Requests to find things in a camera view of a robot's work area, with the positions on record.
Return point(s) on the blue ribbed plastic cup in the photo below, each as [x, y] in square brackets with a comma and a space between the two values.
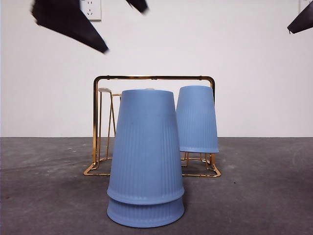
[196, 122]
[145, 214]
[145, 147]

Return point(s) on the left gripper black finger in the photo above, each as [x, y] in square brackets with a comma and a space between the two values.
[66, 22]
[140, 5]

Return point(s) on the white wall socket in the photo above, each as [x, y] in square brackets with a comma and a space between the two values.
[94, 8]
[303, 3]

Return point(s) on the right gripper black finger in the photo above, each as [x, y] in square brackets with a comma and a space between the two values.
[303, 20]

